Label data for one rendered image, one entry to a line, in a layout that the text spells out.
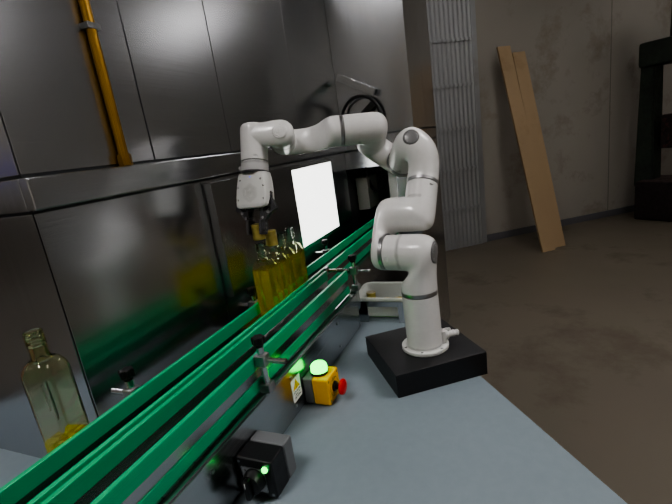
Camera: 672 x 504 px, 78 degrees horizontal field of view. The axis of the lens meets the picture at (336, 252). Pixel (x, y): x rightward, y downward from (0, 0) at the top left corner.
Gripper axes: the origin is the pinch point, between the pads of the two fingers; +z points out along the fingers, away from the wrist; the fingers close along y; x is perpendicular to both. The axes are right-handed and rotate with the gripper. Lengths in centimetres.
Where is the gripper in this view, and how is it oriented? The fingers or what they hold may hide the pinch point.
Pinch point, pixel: (257, 227)
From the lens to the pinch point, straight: 118.7
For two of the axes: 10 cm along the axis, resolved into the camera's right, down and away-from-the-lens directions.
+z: 0.3, 10.0, 0.1
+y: 9.1, -0.3, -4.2
